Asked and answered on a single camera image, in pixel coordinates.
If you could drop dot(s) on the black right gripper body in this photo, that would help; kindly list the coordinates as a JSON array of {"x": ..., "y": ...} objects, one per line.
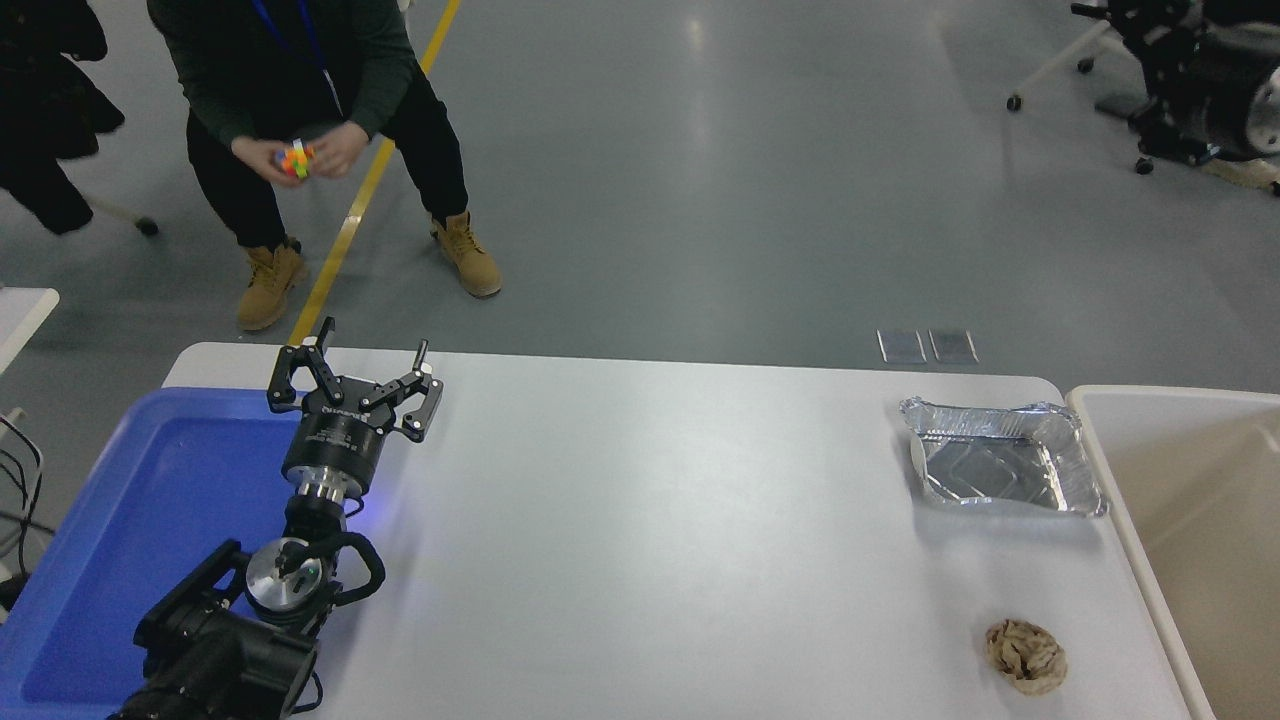
[{"x": 1220, "y": 95}]

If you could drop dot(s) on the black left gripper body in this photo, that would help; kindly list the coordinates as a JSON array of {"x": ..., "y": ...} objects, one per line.
[{"x": 330, "y": 450}]

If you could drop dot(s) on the colourful puzzle cube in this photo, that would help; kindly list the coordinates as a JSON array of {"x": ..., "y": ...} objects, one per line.
[{"x": 296, "y": 160}]

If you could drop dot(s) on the person's right hand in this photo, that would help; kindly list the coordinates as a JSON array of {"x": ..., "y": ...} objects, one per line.
[{"x": 255, "y": 160}]

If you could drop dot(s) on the person's left hand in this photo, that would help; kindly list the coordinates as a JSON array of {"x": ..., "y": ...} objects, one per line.
[{"x": 340, "y": 148}]

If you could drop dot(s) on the person with pale shoe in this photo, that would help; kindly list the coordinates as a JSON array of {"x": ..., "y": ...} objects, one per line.
[{"x": 1250, "y": 175}]

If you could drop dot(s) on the blue plastic tray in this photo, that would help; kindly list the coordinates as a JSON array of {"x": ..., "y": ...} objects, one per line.
[{"x": 150, "y": 500}]

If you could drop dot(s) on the white wheeled chair under coats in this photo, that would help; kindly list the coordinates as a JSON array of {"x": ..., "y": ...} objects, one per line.
[{"x": 125, "y": 215}]

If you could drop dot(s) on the metal floor plate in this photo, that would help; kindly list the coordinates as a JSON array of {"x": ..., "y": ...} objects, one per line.
[
  {"x": 952, "y": 346},
  {"x": 900, "y": 346}
]

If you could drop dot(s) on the white side table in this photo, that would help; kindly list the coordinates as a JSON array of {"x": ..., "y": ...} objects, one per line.
[{"x": 20, "y": 320}]

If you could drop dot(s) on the person on chair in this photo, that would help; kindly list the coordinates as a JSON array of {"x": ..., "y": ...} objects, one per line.
[{"x": 240, "y": 70}]

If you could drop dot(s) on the large pale bin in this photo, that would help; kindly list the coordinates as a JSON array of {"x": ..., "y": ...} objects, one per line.
[{"x": 1200, "y": 500}]

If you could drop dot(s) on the silver foil tray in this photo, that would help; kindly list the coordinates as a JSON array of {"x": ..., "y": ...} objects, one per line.
[{"x": 1000, "y": 470}]

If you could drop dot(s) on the dark coat pile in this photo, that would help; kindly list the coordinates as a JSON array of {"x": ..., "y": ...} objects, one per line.
[{"x": 45, "y": 100}]

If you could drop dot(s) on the crumpled tan paper ball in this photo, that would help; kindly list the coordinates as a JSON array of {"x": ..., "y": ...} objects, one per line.
[{"x": 1024, "y": 655}]

